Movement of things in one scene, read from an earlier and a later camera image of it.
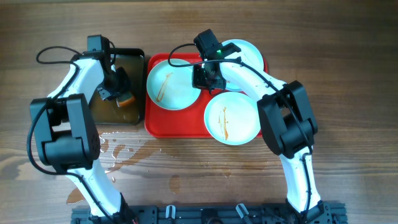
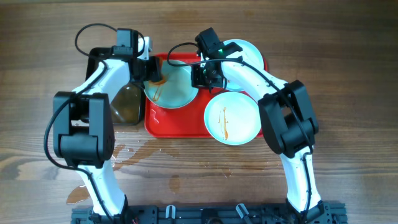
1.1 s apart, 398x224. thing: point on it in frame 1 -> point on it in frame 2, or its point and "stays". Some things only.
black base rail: x=278 y=213 stays
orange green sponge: x=126 y=98 -> x=163 y=76
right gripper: x=198 y=83 stays
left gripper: x=124 y=85 -> x=153 y=73
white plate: x=171 y=88 stays
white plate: x=232 y=118 stays
